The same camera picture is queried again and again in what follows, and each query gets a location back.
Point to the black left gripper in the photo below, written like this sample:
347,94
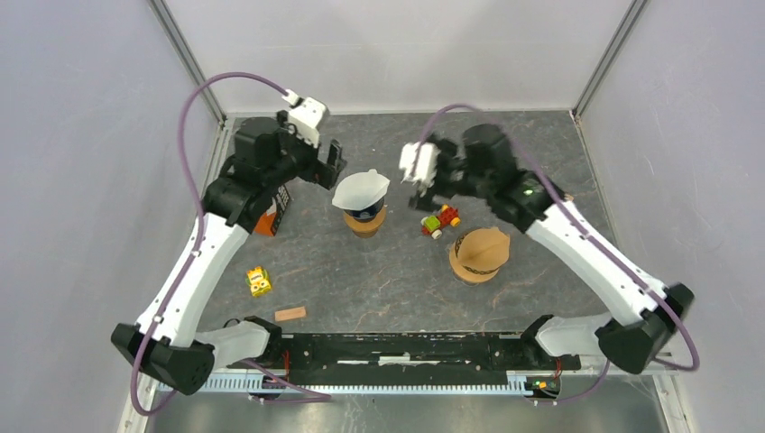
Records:
325,173

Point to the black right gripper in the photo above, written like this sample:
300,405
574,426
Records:
449,152

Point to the white paper coffee filter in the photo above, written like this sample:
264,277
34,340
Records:
360,190

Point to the blue plastic coffee dripper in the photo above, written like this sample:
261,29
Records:
366,214

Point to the wooden ring dripper stand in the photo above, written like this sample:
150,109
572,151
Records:
366,229

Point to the orange black coffee filter box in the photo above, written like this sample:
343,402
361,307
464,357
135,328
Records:
269,222

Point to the brown paper coffee filter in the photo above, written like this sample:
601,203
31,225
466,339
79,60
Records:
483,248

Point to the grey ribbed coffee dripper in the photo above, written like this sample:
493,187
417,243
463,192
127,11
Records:
463,263

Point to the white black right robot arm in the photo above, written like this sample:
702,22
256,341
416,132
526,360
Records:
643,312

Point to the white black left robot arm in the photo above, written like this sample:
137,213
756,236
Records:
164,342

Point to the red toy brick car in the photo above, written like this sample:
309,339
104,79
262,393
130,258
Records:
433,225

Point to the yellow green toy cube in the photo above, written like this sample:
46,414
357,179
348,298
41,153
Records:
259,281

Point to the small wooden rectangular block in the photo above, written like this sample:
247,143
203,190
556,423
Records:
290,314

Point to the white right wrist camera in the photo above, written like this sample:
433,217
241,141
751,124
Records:
418,163

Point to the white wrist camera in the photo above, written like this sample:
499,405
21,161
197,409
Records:
418,163
303,118

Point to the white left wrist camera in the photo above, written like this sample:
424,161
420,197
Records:
303,118

